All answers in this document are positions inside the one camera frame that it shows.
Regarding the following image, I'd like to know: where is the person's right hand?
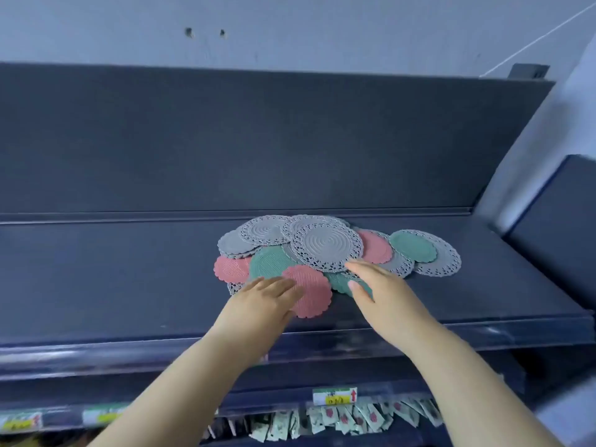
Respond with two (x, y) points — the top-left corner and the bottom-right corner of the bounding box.
(345, 261), (446, 353)

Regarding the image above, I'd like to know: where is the dark blue shelving unit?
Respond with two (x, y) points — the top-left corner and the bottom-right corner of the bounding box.
(505, 154), (596, 312)

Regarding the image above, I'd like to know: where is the person's right forearm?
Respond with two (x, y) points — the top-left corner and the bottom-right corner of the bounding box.
(395, 320), (567, 447)

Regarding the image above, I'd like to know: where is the person's left hand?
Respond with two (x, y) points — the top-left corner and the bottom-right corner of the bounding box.
(212, 276), (307, 346)

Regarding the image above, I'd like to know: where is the thin white string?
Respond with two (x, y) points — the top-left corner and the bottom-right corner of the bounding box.
(479, 2), (596, 79)

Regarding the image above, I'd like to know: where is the mixed pile of coasters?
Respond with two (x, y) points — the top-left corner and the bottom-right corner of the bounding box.
(214, 214), (462, 299)

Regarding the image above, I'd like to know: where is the person's left forearm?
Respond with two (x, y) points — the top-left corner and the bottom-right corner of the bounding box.
(88, 323), (287, 447)

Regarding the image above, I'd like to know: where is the row of hanging white packets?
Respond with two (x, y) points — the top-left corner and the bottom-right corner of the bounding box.
(204, 397), (446, 445)

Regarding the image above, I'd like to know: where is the black slotted shelf upright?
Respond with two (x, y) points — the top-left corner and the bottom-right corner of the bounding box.
(508, 63), (551, 81)

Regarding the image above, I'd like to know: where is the green yellow shelf label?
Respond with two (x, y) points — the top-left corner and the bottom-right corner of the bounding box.
(83, 405), (133, 427)
(0, 412), (43, 432)
(312, 387), (358, 407)

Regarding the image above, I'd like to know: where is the dark blue shelf board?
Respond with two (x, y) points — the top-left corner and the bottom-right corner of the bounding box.
(0, 208), (596, 364)

